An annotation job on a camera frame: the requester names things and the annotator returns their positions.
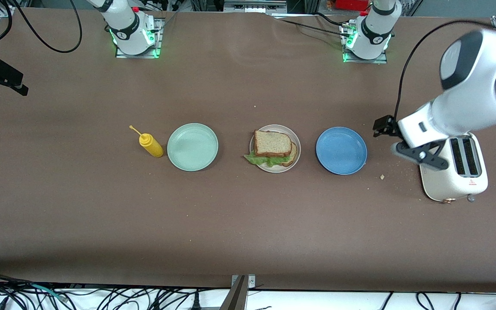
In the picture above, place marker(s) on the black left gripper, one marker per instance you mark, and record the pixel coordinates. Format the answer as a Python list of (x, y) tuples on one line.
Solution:
[(384, 125)]

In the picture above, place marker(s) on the light-crust bread slice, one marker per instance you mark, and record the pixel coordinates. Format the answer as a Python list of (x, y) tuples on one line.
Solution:
[(291, 158)]

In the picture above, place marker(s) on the dark-crust bread slice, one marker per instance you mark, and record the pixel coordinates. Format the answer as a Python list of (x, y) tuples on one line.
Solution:
[(272, 144)]

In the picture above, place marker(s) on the green lettuce leaf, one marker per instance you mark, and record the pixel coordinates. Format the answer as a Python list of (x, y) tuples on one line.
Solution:
[(258, 159)]

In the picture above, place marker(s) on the yellow mustard squeeze bottle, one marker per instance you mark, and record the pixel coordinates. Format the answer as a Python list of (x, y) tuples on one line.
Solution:
[(152, 147)]

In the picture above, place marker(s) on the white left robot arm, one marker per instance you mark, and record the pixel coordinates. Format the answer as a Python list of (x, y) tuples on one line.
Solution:
[(472, 94)]

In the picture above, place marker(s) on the blue plate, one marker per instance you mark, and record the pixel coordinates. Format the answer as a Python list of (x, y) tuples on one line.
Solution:
[(341, 150)]

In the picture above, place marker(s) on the beige plate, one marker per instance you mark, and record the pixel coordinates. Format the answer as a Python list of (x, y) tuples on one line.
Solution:
[(295, 140)]

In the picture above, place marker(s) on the pale green plate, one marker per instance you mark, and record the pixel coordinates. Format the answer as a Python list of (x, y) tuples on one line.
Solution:
[(192, 147)]

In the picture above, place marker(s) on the white toaster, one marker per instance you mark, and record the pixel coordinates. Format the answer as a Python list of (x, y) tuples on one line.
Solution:
[(467, 176)]

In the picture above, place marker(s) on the red box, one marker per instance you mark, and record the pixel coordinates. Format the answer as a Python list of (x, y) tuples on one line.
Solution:
[(351, 4)]

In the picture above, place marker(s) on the black power plug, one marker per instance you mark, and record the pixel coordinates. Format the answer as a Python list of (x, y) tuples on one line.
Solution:
[(196, 301)]

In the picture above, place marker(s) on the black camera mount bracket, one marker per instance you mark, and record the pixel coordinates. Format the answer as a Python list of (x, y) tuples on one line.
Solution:
[(422, 157)]

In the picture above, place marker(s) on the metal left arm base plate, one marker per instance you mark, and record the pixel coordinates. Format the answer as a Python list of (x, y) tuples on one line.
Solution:
[(366, 61)]

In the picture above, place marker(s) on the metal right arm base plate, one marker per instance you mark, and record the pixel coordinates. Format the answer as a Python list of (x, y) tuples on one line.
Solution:
[(158, 38)]

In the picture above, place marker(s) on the silver metal frame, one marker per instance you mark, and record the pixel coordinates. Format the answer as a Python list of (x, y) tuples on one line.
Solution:
[(254, 6)]

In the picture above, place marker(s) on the grey metal table bracket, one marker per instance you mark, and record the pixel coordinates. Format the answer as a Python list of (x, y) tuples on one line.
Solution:
[(237, 297)]

